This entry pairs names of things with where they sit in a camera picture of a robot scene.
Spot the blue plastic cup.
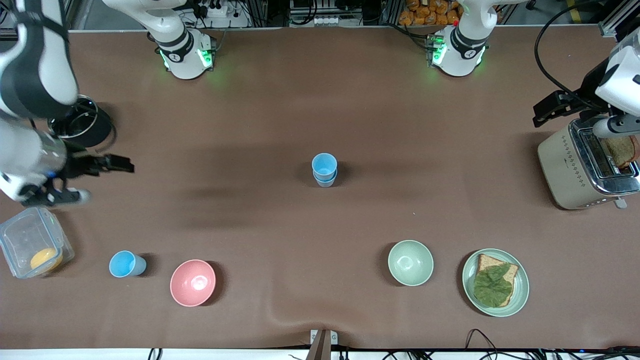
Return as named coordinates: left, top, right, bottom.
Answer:
left=108, top=250, right=148, bottom=279
left=311, top=152, right=339, bottom=182

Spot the blue cup holding paper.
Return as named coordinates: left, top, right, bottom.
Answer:
left=313, top=170, right=338, bottom=189

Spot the glass lid blue knob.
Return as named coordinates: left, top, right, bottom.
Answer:
left=49, top=95, right=99, bottom=139

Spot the beige chrome toaster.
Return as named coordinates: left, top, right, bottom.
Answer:
left=537, top=117, right=640, bottom=211

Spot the toasted bread slice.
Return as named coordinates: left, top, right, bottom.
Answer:
left=602, top=135, right=640, bottom=170

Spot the clear plastic container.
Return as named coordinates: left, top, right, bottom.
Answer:
left=0, top=205, right=76, bottom=280

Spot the orange round food piece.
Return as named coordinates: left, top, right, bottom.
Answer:
left=29, top=247, right=64, bottom=273

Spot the pink bowl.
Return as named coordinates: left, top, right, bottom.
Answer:
left=169, top=259, right=217, bottom=308

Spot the bag of bread rolls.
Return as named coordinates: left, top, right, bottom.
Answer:
left=398, top=0, right=462, bottom=27

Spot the brown bread slice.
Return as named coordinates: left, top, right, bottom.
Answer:
left=475, top=253, right=520, bottom=308

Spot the pale green plate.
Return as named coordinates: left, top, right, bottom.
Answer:
left=461, top=248, right=530, bottom=318

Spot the white power strip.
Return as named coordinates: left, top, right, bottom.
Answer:
left=199, top=0, right=230, bottom=19

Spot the green lettuce leaf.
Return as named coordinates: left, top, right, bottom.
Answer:
left=473, top=263, right=514, bottom=308

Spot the pale green bowl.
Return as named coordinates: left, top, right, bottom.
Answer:
left=387, top=239, right=435, bottom=287

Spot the black pot blue handle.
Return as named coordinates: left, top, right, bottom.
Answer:
left=47, top=94, right=114, bottom=149

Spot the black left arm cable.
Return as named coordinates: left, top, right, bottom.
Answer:
left=533, top=0, right=606, bottom=103

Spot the black floor cable loop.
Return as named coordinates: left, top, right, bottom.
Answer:
left=464, top=328, right=502, bottom=352

